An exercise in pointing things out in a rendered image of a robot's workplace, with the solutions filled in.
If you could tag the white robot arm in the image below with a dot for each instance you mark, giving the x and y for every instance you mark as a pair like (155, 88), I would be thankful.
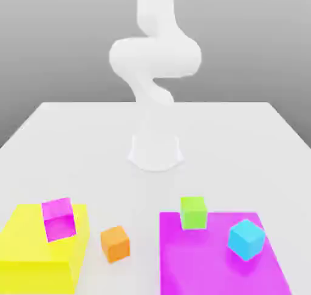
(155, 57)

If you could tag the small green cube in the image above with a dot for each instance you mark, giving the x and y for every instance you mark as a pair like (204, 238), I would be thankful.
(193, 212)

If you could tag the small orange cube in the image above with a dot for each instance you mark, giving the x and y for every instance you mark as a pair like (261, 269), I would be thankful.
(115, 244)

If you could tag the small magenta cube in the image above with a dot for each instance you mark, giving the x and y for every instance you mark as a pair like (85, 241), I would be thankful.
(58, 219)

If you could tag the small cyan cube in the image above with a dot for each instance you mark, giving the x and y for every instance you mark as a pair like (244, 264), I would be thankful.
(246, 239)

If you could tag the large magenta box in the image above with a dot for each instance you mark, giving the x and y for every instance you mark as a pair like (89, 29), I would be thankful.
(206, 263)

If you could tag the large yellow box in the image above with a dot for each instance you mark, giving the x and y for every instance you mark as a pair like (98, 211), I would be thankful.
(29, 258)

